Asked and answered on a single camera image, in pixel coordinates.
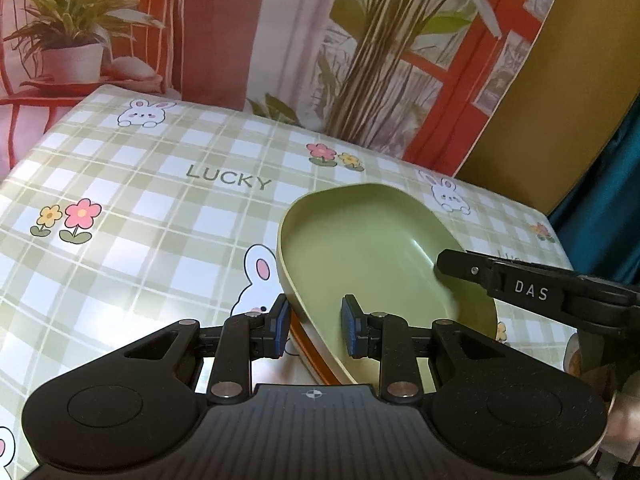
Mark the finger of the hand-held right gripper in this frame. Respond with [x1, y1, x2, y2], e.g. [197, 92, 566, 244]
[436, 249, 577, 312]

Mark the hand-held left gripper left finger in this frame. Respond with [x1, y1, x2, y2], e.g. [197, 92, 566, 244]
[124, 294, 292, 405]

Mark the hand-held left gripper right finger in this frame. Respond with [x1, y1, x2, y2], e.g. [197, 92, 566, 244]
[341, 296, 506, 405]

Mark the orange square plate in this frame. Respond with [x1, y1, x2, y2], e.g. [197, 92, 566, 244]
[289, 317, 348, 385]

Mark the green square plate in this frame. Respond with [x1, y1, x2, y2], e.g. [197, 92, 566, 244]
[276, 183, 499, 385]

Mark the person's right hand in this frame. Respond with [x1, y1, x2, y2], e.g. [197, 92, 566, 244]
[564, 339, 640, 463]

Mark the teal curtain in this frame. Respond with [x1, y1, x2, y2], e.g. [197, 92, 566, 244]
[549, 110, 640, 288]

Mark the checked tablecloth with rabbit print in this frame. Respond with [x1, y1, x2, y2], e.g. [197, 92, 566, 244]
[0, 84, 576, 480]

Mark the olive brown board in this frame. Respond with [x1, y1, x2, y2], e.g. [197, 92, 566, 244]
[459, 0, 632, 217]

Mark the printed backdrop cloth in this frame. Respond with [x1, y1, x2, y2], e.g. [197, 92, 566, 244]
[0, 0, 572, 178]

